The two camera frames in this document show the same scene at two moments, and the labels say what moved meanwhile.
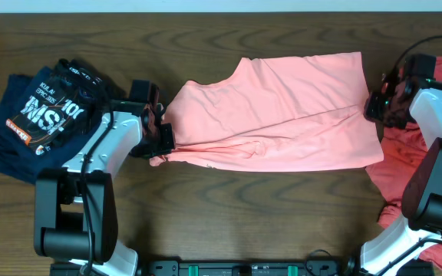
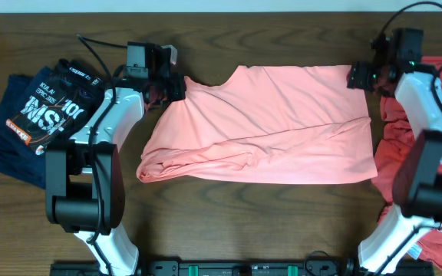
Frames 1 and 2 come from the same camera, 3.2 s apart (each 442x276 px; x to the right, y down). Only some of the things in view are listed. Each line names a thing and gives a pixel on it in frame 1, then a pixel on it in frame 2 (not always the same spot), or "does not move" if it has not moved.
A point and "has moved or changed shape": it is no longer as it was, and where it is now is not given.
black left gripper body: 163,142 → 167,91
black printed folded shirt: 61,103 does not move
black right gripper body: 385,110 → 367,78
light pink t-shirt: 298,113 has moved or changed shape
